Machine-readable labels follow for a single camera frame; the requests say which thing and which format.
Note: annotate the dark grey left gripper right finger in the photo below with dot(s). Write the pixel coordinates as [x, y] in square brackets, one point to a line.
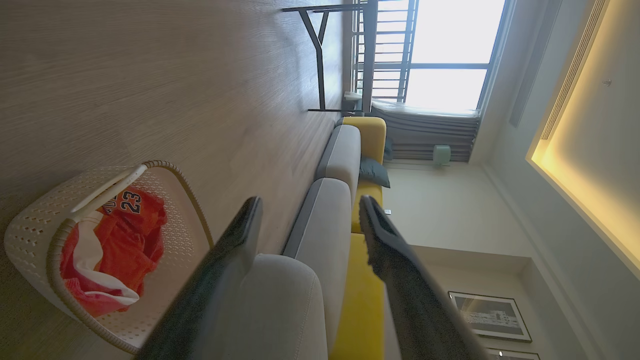
[415, 300]

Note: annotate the grey striped curtain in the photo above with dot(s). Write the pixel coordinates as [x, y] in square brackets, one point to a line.
[425, 132]

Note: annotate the red and white jersey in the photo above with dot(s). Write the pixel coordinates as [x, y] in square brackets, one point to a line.
[125, 240]

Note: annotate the black metal table frame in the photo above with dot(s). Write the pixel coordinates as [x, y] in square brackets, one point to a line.
[370, 60]

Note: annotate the pale green wall device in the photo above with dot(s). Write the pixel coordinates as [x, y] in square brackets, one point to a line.
[442, 155]

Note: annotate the long ceiling air vent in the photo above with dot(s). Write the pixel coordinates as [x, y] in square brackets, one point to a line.
[575, 65]

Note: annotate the black framed picture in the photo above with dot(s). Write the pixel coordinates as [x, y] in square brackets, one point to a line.
[492, 316]

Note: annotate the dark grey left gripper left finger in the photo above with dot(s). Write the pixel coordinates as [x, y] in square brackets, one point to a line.
[215, 280]

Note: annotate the dark grey cushion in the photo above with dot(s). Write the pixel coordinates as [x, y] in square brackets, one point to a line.
[388, 149]
[374, 172]

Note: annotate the small white stand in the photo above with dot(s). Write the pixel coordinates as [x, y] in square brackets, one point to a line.
[352, 98]

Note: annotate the grey and yellow sofa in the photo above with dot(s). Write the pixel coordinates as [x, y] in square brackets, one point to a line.
[325, 230]

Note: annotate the window railing with slats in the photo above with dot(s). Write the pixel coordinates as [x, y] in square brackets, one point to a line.
[405, 50]

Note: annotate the white perforated laundry basket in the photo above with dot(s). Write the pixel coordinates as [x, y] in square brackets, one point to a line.
[30, 235]

